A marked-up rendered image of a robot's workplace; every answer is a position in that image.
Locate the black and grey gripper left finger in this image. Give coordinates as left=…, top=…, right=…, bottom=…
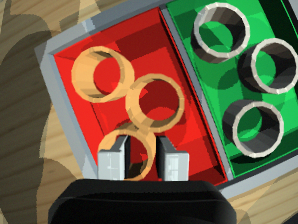
left=97, top=135, right=131, bottom=180

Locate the red and green divided tray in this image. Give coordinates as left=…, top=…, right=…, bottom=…
left=34, top=0, right=298, bottom=199

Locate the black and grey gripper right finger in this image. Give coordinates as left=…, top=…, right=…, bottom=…
left=155, top=136, right=189, bottom=181

